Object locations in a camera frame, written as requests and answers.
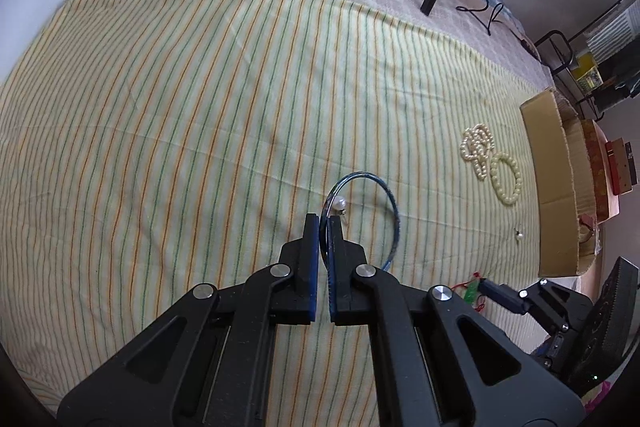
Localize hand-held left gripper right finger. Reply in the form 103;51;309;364
327;216;586;427

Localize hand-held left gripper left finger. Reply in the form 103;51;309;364
57;213;321;427

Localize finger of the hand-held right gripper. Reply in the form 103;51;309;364
477;279;596;343
530;332;571;370

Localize green pendant with red cord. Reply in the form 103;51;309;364
452;273;488;314

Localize blue bangle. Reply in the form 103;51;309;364
321;171;402;272

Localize cream bead bracelet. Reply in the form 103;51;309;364
489;153;523;206

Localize cardboard box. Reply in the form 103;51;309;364
519;88;601;278

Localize long pearl necklace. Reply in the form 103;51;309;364
460;123;497;182

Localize orange cloth covered stool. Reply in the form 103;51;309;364
582;119;623;223

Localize red box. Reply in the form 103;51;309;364
605;139;633;195

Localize dark box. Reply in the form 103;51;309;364
622;137;640;185

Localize striped yellow blanket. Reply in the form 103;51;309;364
0;0;566;427

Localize yellow box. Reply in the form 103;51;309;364
575;54;601;90

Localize dark hanging clothes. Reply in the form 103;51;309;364
595;52;640;112

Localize black clothes rack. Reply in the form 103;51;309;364
534;0;640;122

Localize striped towel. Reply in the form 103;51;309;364
587;2;640;68

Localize black cable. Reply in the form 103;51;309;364
456;0;506;32

